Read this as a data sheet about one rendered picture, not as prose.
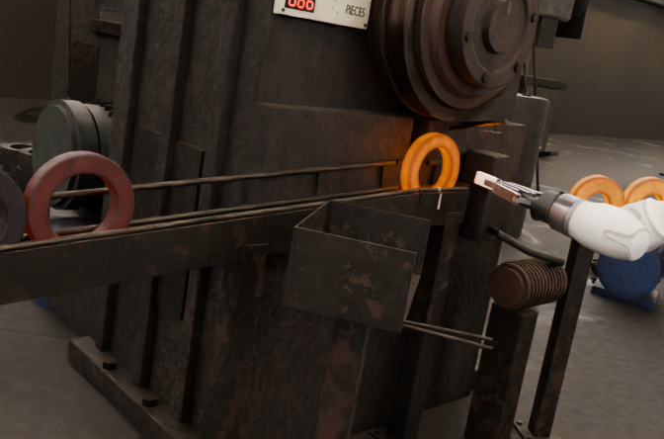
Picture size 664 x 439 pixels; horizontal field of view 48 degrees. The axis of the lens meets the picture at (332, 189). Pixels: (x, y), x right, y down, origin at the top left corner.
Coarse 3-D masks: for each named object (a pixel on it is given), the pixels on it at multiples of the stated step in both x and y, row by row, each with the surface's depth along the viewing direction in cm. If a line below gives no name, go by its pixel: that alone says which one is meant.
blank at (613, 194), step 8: (592, 176) 203; (600, 176) 203; (576, 184) 204; (584, 184) 202; (592, 184) 202; (600, 184) 202; (608, 184) 203; (616, 184) 203; (576, 192) 202; (584, 192) 202; (592, 192) 203; (600, 192) 203; (608, 192) 203; (616, 192) 204; (608, 200) 204; (616, 200) 204
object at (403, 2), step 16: (400, 0) 162; (416, 0) 161; (400, 16) 162; (400, 32) 162; (400, 48) 164; (400, 64) 167; (416, 64) 166; (400, 80) 171; (416, 80) 168; (416, 96) 169; (432, 96) 173; (496, 96) 189; (432, 112) 174; (448, 112) 178; (464, 112) 182; (480, 112) 187
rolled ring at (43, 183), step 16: (48, 160) 121; (64, 160) 120; (80, 160) 121; (96, 160) 123; (112, 160) 125; (48, 176) 118; (64, 176) 120; (112, 176) 126; (32, 192) 118; (48, 192) 119; (112, 192) 128; (128, 192) 129; (32, 208) 118; (112, 208) 129; (128, 208) 130; (32, 224) 119; (48, 224) 121; (112, 224) 128; (128, 224) 130
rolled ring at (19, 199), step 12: (0, 180) 114; (12, 180) 115; (0, 192) 114; (12, 192) 115; (0, 204) 116; (12, 204) 116; (24, 204) 117; (0, 216) 117; (12, 216) 116; (24, 216) 117; (0, 228) 117; (12, 228) 117; (24, 228) 118; (0, 240) 116; (12, 240) 117
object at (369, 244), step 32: (320, 224) 142; (352, 224) 147; (384, 224) 145; (416, 224) 144; (320, 256) 122; (352, 256) 121; (384, 256) 120; (416, 256) 145; (288, 288) 124; (320, 288) 123; (352, 288) 122; (384, 288) 120; (416, 288) 140; (352, 320) 122; (384, 320) 121; (352, 352) 137; (352, 384) 138; (320, 416) 140; (352, 416) 141
